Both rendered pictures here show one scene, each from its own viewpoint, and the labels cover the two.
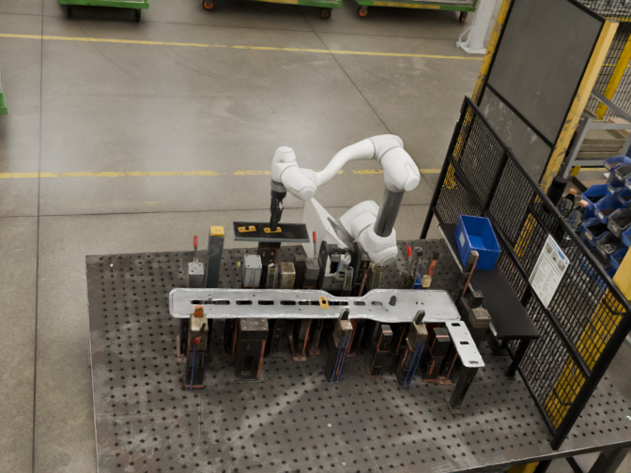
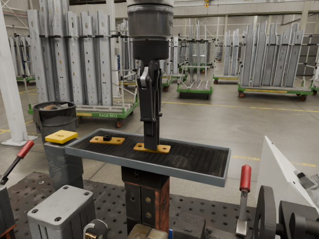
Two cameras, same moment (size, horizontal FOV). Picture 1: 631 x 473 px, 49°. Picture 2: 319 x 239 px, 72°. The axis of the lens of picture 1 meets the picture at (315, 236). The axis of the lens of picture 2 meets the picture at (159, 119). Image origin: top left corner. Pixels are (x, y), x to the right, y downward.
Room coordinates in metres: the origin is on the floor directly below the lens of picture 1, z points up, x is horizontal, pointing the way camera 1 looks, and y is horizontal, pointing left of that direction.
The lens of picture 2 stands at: (2.38, -0.10, 1.39)
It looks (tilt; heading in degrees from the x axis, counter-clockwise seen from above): 18 degrees down; 38
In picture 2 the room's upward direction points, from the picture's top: straight up
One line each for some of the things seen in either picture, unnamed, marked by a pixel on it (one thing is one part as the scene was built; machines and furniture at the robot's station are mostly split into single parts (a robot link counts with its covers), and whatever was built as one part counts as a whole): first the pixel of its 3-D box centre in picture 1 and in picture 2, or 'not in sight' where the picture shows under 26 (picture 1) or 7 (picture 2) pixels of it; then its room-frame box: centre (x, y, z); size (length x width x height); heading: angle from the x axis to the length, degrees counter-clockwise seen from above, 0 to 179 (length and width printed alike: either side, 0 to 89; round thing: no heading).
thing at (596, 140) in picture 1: (546, 160); not in sight; (5.20, -1.73, 0.65); 1.00 x 0.50 x 1.30; 24
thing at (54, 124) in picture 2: not in sight; (58, 132); (3.63, 2.55, 0.36); 0.54 x 0.50 x 0.73; 24
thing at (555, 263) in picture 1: (549, 271); not in sight; (2.67, -1.11, 1.30); 0.23 x 0.02 x 0.31; 17
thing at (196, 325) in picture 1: (196, 351); not in sight; (2.12, 0.41, 0.88); 0.15 x 0.11 x 0.36; 17
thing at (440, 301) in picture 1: (319, 304); not in sight; (2.46, -0.08, 1.00); 1.38 x 0.22 x 0.02; 107
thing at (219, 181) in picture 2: (270, 232); (146, 151); (2.73, 0.22, 1.16); 0.37 x 0.14 x 0.02; 107
